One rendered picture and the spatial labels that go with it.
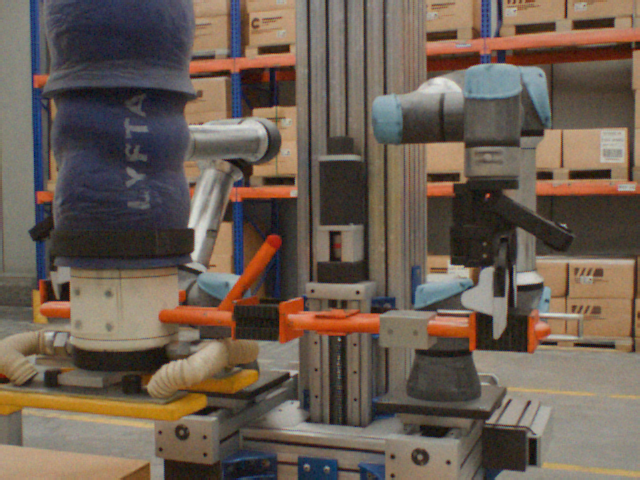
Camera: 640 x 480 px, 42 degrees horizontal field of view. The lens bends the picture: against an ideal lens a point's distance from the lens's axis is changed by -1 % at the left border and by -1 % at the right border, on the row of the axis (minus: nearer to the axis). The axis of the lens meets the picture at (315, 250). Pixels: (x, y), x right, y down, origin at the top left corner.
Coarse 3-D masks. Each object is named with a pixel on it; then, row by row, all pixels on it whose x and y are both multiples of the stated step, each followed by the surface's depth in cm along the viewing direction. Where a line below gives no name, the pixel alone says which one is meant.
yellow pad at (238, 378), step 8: (64, 368) 144; (72, 368) 143; (240, 368) 140; (144, 376) 138; (152, 376) 137; (224, 376) 134; (232, 376) 136; (240, 376) 136; (248, 376) 137; (256, 376) 140; (144, 384) 138; (200, 384) 134; (208, 384) 133; (216, 384) 133; (224, 384) 132; (232, 384) 132; (240, 384) 134; (248, 384) 137; (232, 392) 132
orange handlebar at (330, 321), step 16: (48, 304) 135; (64, 304) 138; (160, 320) 127; (176, 320) 126; (192, 320) 125; (208, 320) 124; (224, 320) 123; (288, 320) 120; (304, 320) 119; (320, 320) 118; (336, 320) 118; (352, 320) 117; (368, 320) 116; (432, 320) 114; (448, 320) 116; (464, 320) 115; (448, 336) 113; (464, 336) 112; (544, 336) 109
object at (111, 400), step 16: (32, 384) 128; (48, 384) 126; (64, 384) 128; (128, 384) 121; (0, 400) 124; (16, 400) 123; (32, 400) 122; (48, 400) 121; (64, 400) 120; (80, 400) 120; (96, 400) 119; (112, 400) 119; (128, 400) 118; (144, 400) 117; (160, 400) 117; (176, 400) 119; (192, 400) 120; (128, 416) 117; (144, 416) 116; (160, 416) 115; (176, 416) 115
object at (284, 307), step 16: (240, 304) 121; (256, 304) 128; (272, 304) 128; (288, 304) 121; (240, 320) 121; (256, 320) 121; (272, 320) 120; (240, 336) 121; (256, 336) 120; (272, 336) 119; (288, 336) 121
